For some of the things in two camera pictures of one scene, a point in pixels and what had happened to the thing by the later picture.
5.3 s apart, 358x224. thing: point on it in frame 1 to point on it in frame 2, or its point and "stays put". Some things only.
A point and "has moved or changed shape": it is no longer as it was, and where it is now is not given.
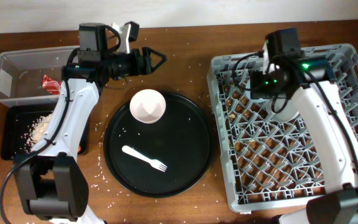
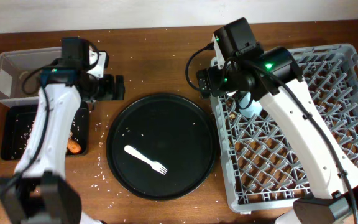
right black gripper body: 265,86 to 219,80
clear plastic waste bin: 30,76 stays put
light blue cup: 248,94 has moved or changed shape
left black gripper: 146,67 to 110,88
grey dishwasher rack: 270,162 stays put
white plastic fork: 155,163 stays put
